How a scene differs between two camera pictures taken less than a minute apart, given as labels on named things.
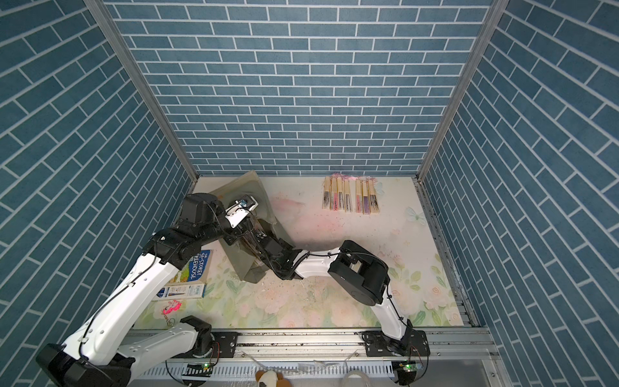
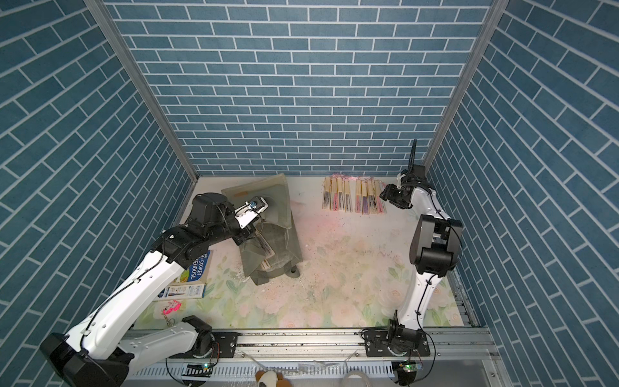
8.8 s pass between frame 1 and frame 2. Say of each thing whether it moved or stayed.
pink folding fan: stayed
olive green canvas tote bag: moved
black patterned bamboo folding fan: stayed
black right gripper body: moved
